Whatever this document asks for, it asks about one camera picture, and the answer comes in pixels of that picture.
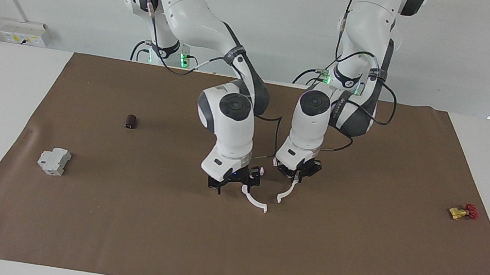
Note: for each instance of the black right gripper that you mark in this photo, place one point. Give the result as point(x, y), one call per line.
point(239, 176)

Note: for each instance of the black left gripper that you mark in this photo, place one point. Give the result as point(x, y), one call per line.
point(302, 165)

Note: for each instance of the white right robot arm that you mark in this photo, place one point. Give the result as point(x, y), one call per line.
point(227, 125)

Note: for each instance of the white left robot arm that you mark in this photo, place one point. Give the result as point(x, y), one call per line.
point(308, 128)

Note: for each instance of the brown table mat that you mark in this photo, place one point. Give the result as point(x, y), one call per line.
point(231, 253)

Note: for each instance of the dark brown cylinder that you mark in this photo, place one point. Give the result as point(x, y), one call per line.
point(131, 121)

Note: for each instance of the grey circuit breaker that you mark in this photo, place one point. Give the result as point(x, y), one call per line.
point(53, 162)

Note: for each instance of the white wall socket box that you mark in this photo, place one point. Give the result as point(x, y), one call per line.
point(25, 33)

